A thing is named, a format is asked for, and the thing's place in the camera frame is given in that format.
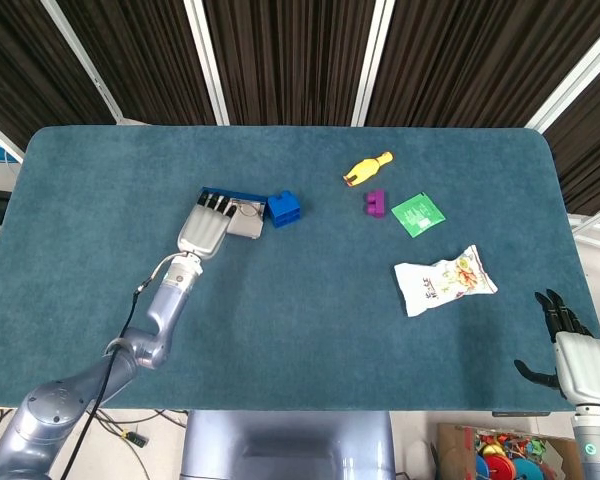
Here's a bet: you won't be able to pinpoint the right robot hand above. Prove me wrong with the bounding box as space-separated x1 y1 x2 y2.
513 288 600 407

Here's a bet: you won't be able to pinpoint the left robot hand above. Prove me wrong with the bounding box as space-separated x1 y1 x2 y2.
176 192 240 261

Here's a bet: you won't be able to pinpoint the blue glasses case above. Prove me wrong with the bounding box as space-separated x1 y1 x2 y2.
199 186 270 240

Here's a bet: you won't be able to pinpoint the eyeglasses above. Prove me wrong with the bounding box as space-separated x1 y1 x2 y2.
229 198 265 217

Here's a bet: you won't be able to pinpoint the cardboard box of toys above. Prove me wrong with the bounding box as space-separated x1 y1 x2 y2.
435 422 574 480

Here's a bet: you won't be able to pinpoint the blue toy building brick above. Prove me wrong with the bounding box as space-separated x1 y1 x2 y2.
265 189 304 229

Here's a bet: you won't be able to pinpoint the blue plastic toy disc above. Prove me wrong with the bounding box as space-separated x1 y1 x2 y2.
511 457 545 480

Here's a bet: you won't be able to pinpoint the red plastic toy disc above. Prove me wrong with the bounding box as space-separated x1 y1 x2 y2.
481 451 514 480

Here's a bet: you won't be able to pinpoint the teal felt table mat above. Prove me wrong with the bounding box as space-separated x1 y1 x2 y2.
0 125 600 412

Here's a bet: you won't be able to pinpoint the white snack bag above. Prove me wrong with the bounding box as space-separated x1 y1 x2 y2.
393 244 499 318

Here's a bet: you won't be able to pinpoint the yellow rubber chicken toy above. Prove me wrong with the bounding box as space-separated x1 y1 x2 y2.
342 151 395 189

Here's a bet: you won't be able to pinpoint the purple toy building brick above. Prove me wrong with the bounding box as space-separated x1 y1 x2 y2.
363 188 388 220

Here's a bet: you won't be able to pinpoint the dark brown pleated curtain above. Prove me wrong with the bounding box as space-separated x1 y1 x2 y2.
0 0 600 221

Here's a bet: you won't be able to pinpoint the green foil sachet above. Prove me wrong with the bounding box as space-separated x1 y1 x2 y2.
390 192 446 239

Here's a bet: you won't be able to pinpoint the blue-grey robot torso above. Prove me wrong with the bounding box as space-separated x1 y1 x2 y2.
179 410 396 480

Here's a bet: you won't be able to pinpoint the white aluminium frame post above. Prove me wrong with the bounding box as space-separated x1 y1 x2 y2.
183 0 230 127
524 19 600 134
350 0 396 127
39 0 127 126

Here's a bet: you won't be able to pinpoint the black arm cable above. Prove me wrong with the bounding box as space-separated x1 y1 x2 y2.
59 254 186 480

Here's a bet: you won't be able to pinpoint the black cable with yellow tag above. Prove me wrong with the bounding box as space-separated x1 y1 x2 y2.
92 408 154 480

